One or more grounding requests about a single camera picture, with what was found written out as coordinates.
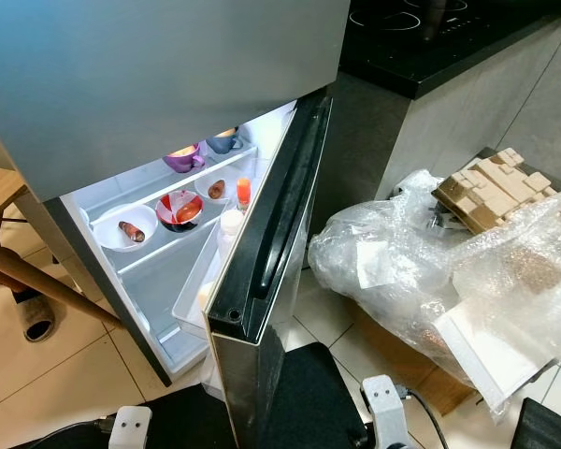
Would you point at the bottle with orange cap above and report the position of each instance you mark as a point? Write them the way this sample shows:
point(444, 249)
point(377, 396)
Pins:
point(243, 192)

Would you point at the brown food piece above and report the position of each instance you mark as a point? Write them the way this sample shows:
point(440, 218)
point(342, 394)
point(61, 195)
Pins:
point(217, 189)

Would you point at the moulded cardboard tray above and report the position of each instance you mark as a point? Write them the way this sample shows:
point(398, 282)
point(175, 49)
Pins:
point(491, 192)

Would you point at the red tomato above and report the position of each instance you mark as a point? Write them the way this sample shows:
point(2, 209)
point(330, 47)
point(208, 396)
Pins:
point(189, 212)

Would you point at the large white bowl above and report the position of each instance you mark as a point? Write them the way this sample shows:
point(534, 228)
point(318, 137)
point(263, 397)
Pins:
point(107, 224)

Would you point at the pale peach fruit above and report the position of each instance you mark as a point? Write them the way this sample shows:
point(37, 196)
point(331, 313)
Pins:
point(183, 151)

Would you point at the red white bowl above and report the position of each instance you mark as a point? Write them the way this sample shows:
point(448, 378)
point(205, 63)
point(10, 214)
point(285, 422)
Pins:
point(165, 206)

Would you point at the light wooden table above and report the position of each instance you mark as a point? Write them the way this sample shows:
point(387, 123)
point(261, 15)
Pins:
point(0, 192)

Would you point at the silver metal fitting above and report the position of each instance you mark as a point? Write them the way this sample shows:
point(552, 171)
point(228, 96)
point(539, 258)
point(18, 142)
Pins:
point(446, 222)

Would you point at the silver two-door fridge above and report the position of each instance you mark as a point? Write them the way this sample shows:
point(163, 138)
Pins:
point(168, 75)

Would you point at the grey kitchen cabinet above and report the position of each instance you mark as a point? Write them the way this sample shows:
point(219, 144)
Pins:
point(467, 122)

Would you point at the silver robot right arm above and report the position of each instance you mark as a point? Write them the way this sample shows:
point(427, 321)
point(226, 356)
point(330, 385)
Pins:
point(397, 443)

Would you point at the clear jar white lid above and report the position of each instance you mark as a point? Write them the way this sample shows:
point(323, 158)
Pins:
point(232, 220)

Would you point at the brown cardboard box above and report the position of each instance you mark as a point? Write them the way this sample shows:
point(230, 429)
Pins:
point(430, 383)

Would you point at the clear bubble wrap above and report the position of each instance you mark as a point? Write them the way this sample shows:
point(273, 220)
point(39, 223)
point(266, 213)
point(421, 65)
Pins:
point(421, 281)

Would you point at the black floor mat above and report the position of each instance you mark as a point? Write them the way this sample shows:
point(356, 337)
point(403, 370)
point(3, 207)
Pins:
point(309, 393)

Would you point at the black cooktop counter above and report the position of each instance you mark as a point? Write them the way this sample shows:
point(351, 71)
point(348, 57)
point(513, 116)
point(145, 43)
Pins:
point(449, 47)

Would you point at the purple cup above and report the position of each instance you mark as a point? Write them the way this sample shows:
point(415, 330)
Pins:
point(179, 164)

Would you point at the brown sweet potato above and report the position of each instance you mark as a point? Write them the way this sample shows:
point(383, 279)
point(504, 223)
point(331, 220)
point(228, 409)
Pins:
point(131, 232)

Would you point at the grey slipper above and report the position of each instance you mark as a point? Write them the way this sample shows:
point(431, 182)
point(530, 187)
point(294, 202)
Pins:
point(37, 318)

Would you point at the grey blue cup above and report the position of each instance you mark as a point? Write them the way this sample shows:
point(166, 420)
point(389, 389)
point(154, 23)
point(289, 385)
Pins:
point(222, 145)

